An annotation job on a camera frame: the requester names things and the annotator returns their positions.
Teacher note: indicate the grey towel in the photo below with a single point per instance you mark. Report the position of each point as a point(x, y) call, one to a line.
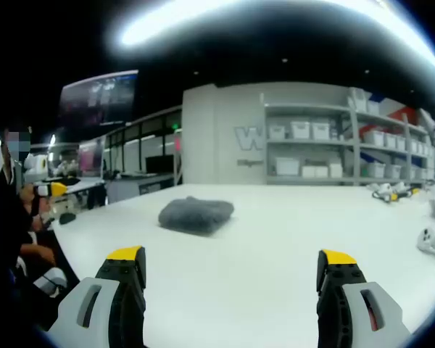
point(197, 215)

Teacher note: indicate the small black object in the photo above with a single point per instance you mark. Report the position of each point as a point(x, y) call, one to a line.
point(67, 218)

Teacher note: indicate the grey counter cabinet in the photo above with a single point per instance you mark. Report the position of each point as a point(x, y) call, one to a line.
point(141, 186)

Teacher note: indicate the white grey device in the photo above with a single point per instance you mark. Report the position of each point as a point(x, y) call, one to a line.
point(430, 243)

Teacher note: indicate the spare hand-held gripper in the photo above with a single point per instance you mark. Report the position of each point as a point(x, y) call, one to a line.
point(381, 191)
point(402, 188)

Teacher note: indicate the white background desk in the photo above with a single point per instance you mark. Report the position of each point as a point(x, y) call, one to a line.
point(88, 185)

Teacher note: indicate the pink poster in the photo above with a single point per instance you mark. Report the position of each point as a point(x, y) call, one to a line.
point(91, 157)

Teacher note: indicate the grey shelf unit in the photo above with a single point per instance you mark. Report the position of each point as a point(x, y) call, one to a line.
point(353, 145)

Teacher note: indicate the glass partition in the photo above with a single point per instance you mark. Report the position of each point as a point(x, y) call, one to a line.
point(148, 145)

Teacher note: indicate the white round appliance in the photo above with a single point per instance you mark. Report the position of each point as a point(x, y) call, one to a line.
point(37, 164)

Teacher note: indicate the rows of white storage bins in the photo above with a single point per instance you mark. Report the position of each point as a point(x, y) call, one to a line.
point(300, 129)

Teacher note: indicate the long ceiling light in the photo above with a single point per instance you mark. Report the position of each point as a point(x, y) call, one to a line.
point(203, 21)

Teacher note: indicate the grey wall letter sign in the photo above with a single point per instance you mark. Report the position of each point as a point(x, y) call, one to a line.
point(247, 137)

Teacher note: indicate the dark wall screen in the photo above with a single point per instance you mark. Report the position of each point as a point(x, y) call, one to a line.
point(98, 98)

